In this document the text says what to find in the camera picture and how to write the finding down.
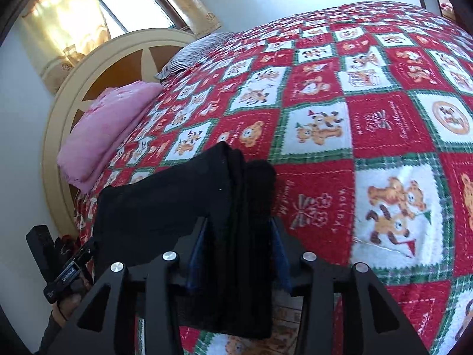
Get person's left hand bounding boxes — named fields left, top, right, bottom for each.
left=52, top=288, right=89, bottom=326

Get black pants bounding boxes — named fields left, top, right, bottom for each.
left=90, top=142, right=278, bottom=341

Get cream and brown headboard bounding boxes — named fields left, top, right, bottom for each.
left=41, top=28, right=196, bottom=233

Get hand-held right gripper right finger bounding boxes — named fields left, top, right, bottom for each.
left=270, top=216, right=431, bottom=355

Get red checked printed blanket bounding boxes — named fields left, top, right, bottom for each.
left=72, top=2, right=473, bottom=355

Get yellow curtain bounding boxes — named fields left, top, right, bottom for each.
left=142, top=0, right=222, bottom=39
left=20, top=0, right=111, bottom=95

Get pink pillow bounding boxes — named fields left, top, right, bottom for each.
left=56, top=80, right=164, bottom=195

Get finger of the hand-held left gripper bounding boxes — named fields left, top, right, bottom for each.
left=76, top=237, right=98, bottom=267

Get grey striped pillow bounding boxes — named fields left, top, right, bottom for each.
left=155, top=32, right=233, bottom=80

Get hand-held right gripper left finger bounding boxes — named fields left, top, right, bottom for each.
left=46, top=216, right=209, bottom=355

